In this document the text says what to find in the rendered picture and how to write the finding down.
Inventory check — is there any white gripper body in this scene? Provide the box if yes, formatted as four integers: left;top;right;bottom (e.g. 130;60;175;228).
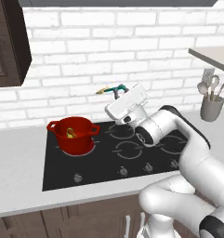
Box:
104;82;150;123

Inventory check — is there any red pot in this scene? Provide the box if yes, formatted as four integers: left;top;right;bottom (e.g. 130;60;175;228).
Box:
46;116;101;156

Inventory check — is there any black hob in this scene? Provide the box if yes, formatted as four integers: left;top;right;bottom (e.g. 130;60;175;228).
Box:
42;119;192;192

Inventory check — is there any grey flat turner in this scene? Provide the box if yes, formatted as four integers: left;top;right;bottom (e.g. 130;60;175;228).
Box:
202;68;216;84

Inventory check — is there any grey utensil holder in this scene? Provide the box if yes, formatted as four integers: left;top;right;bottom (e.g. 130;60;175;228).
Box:
199;94;224;123

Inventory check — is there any grey slotted spoon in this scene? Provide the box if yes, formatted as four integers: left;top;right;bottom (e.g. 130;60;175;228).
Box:
209;73;221;102

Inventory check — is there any dark brown cupboard door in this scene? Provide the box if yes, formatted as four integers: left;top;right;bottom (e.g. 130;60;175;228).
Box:
0;206;70;238
61;193;149;238

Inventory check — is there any teal handled spatula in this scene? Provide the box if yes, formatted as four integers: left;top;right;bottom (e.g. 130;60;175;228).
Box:
95;83;127;96

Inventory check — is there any pale wall shelf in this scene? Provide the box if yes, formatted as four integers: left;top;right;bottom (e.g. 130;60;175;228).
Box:
188;46;224;74

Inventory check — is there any dark brown wall cupboard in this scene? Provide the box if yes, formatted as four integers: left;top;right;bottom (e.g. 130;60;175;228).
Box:
0;0;33;88

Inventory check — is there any white cupboard handle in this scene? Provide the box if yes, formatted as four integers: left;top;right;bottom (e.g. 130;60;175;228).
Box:
138;211;147;238
125;215;132;238

